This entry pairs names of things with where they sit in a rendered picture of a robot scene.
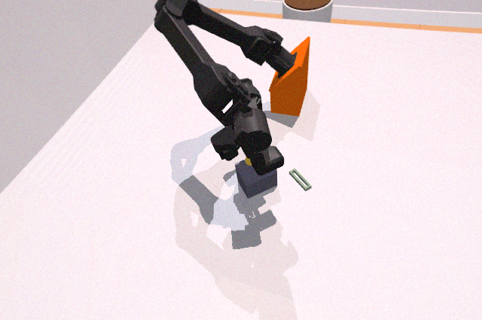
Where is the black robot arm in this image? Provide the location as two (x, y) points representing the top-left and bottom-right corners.
(154, 0), (297, 161)

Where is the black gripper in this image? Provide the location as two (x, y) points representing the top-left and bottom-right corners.
(243, 145), (285, 175)

